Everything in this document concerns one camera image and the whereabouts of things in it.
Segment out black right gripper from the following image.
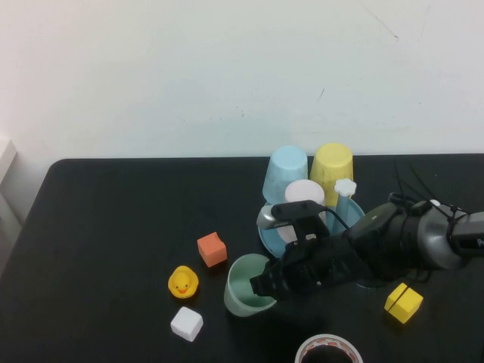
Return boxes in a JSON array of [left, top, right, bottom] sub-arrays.
[[249, 219, 343, 304]]

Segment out pale green plastic cup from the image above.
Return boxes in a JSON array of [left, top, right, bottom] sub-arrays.
[[223, 253, 279, 318]]

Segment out blue cup stand with posts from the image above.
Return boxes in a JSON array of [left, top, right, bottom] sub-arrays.
[[257, 178, 367, 262]]

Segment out pale pink plastic cup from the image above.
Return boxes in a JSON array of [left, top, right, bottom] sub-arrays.
[[278, 178, 327, 245]]

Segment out light blue plastic cup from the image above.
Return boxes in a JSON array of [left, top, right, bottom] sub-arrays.
[[262, 145, 308, 205]]

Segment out yellow plastic cup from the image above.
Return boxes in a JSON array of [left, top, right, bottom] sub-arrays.
[[309, 142, 355, 207]]

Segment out clear tape roll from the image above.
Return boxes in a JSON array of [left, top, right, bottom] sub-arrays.
[[294, 333, 365, 363]]

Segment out orange foam cube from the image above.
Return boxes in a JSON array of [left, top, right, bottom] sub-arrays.
[[197, 231, 228, 268]]

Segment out yellow rubber duck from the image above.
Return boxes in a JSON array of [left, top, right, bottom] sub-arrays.
[[167, 265, 200, 299]]

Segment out white foam cube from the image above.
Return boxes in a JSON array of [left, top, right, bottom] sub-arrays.
[[169, 306, 204, 343]]

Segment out yellow foam cube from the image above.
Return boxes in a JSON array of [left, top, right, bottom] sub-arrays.
[[383, 282, 424, 324]]

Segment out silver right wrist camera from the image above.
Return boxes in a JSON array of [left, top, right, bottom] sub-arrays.
[[256, 200, 327, 231]]

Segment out black right camera cable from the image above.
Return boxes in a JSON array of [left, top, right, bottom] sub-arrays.
[[317, 206, 351, 231]]

